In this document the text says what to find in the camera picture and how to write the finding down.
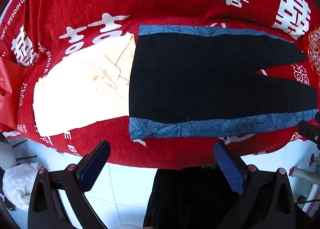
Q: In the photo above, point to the red plastic sheet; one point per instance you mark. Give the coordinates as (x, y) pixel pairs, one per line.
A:
(10, 93)

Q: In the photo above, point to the red embroidered pillow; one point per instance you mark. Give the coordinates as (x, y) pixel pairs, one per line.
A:
(312, 48)

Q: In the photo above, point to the black pants with blue trim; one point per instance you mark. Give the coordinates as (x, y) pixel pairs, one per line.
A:
(200, 81)

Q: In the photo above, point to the white fluffy towel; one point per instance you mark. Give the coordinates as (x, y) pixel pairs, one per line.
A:
(20, 184)

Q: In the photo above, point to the cream folded garment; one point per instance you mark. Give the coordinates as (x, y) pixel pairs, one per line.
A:
(82, 93)

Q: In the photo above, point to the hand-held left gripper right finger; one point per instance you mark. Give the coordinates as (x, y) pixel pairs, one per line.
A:
(228, 166)

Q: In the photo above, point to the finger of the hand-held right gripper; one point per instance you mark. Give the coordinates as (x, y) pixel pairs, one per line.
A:
(310, 131)

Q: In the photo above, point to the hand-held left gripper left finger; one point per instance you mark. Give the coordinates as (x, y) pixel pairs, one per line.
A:
(96, 164)

